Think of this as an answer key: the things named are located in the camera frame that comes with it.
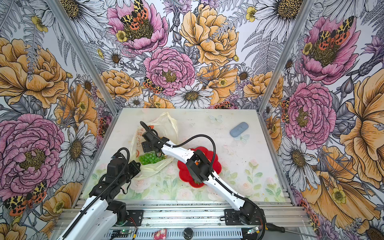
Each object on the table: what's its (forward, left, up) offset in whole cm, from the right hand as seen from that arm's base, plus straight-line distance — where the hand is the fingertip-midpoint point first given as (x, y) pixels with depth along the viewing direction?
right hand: (149, 148), depth 100 cm
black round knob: (-47, -26, +10) cm, 55 cm away
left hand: (-17, 0, +7) cm, 19 cm away
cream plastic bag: (+8, -11, +14) cm, 19 cm away
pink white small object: (-47, -14, +2) cm, 49 cm away
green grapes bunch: (-9, -3, +4) cm, 11 cm away
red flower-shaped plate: (-20, -24, +2) cm, 31 cm away
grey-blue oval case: (+13, -61, 0) cm, 63 cm away
